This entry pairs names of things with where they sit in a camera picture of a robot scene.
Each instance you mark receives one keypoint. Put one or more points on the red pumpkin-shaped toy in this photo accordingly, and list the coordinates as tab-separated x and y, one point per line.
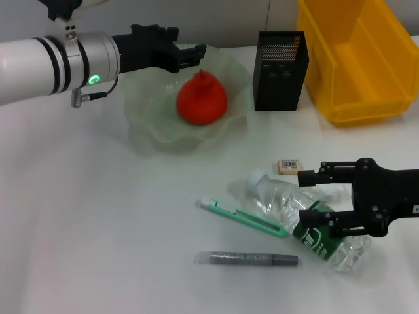
201	101

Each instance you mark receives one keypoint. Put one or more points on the green utility knife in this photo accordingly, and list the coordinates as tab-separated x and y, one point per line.
242	214

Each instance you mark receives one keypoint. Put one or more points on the yellow plastic bin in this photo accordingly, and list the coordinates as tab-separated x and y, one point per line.
366	81

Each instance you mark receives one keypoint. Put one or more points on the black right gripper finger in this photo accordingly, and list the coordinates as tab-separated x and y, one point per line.
314	218
307	179

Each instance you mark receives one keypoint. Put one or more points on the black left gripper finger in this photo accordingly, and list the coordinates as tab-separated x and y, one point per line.
185	64
194	52

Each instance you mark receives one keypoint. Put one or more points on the grey marker pen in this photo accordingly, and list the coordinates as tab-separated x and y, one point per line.
242	258

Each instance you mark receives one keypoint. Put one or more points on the beige eraser with barcode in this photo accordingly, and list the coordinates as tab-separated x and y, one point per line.
289	167

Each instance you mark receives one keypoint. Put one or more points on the black mesh pen holder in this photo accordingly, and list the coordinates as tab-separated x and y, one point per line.
278	88

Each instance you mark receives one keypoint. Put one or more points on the green glass fruit plate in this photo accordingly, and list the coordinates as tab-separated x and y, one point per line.
150	108

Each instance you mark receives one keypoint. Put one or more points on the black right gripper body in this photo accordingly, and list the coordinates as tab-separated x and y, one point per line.
386	193

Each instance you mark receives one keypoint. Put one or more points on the clear water bottle green label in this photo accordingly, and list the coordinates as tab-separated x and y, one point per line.
278	199

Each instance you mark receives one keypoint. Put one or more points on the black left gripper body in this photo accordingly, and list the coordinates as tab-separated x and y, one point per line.
144	49

